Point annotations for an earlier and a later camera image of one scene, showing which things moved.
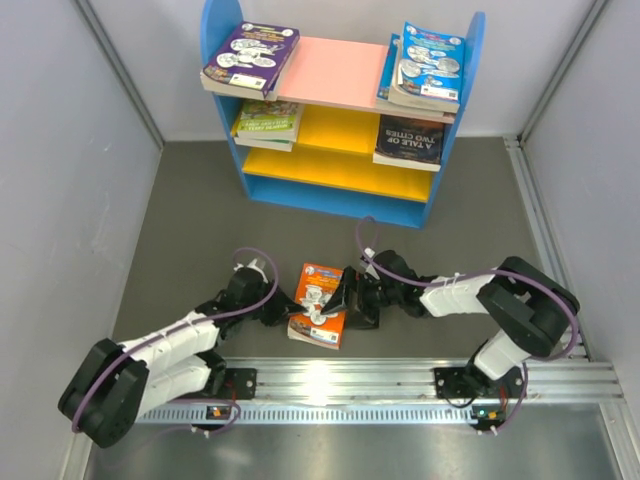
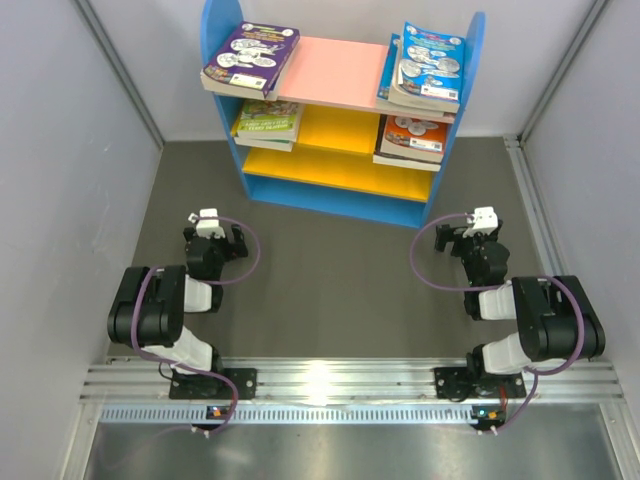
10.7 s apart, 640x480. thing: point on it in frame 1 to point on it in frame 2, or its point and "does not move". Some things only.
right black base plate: x=472 y=383 does not move
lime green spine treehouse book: x=284 y=145 does not move
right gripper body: x=371 y=297 to x=470 y=249
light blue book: x=389 y=78 does not move
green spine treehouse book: x=267 y=120 does not move
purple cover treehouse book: x=252 y=61 does not move
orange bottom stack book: x=314 y=327 to x=413 y=138
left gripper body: x=273 y=310 to x=223 y=251
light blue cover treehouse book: x=429 y=70 does not move
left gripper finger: x=292 y=308 to x=239 y=243
